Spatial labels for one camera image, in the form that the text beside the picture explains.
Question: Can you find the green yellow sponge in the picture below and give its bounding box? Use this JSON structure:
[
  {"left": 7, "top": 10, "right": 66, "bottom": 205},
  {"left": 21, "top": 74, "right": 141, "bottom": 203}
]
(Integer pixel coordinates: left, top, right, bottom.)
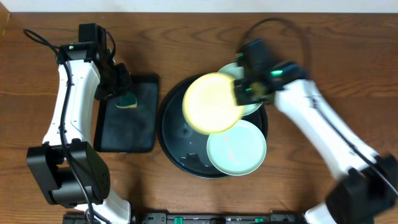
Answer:
[{"left": 115, "top": 91, "right": 137, "bottom": 109}]

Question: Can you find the black round tray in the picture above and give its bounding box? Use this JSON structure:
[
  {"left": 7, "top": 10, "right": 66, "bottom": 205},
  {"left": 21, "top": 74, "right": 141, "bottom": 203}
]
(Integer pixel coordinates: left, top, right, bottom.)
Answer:
[{"left": 158, "top": 75, "right": 268, "bottom": 179}]

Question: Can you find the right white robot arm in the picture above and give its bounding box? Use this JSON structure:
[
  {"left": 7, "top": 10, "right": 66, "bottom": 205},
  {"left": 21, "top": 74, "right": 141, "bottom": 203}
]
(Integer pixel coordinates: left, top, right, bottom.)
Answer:
[{"left": 234, "top": 62, "right": 397, "bottom": 223}]

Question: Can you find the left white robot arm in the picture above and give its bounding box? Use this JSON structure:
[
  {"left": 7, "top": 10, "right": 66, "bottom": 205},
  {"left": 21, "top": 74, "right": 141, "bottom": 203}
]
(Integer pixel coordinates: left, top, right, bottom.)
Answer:
[{"left": 27, "top": 40, "right": 134, "bottom": 223}]

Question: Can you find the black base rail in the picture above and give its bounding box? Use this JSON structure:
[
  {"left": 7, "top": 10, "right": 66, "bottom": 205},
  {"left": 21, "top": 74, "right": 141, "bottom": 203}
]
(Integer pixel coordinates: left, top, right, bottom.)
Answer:
[{"left": 62, "top": 212, "right": 307, "bottom": 224}]

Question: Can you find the black rectangular tray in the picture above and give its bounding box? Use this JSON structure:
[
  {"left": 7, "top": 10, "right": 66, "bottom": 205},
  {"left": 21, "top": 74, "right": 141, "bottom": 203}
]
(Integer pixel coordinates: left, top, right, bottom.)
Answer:
[{"left": 93, "top": 73, "right": 159, "bottom": 153}]

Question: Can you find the light green front plate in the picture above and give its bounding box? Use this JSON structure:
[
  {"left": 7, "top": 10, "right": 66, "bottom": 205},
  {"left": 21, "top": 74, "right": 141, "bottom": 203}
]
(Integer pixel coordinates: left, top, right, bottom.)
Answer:
[{"left": 206, "top": 120, "right": 267, "bottom": 176}]

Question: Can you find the light green back plate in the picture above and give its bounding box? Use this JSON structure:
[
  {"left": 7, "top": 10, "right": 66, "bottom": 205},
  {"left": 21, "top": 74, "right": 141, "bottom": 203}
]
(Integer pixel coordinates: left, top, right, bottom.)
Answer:
[{"left": 218, "top": 62, "right": 262, "bottom": 116}]

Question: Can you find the light green plate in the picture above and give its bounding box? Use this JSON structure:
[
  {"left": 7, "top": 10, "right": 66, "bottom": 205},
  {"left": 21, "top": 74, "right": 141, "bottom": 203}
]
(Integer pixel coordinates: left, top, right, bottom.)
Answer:
[
  {"left": 218, "top": 62, "right": 262, "bottom": 116},
  {"left": 206, "top": 120, "right": 267, "bottom": 176}
]

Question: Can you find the yellow plate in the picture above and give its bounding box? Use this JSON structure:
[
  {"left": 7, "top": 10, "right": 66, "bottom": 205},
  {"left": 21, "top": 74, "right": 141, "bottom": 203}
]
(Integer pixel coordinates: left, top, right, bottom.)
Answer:
[{"left": 182, "top": 72, "right": 244, "bottom": 135}]

